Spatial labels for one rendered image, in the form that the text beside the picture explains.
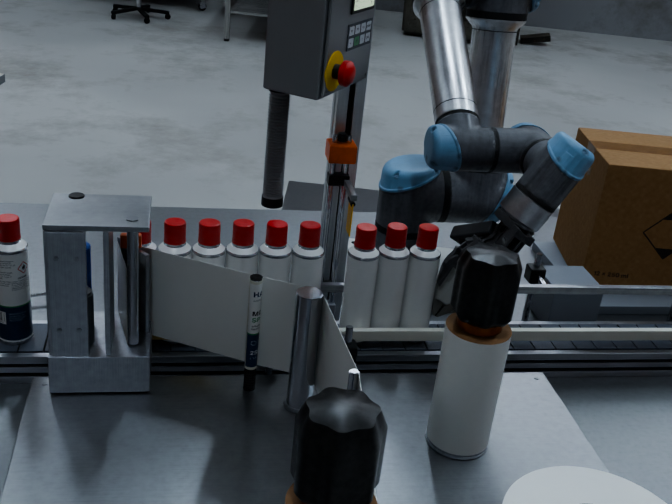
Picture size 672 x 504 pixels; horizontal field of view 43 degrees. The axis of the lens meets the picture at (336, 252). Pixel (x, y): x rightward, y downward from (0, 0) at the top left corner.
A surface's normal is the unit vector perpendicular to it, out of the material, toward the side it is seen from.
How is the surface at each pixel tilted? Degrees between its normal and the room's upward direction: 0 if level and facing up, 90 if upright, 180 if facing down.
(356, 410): 0
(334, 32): 90
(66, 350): 90
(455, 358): 90
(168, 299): 90
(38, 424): 0
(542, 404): 0
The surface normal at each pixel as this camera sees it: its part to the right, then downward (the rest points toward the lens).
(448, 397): -0.63, 0.28
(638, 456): 0.10, -0.90
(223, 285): -0.33, 0.38
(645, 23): -0.04, 0.43
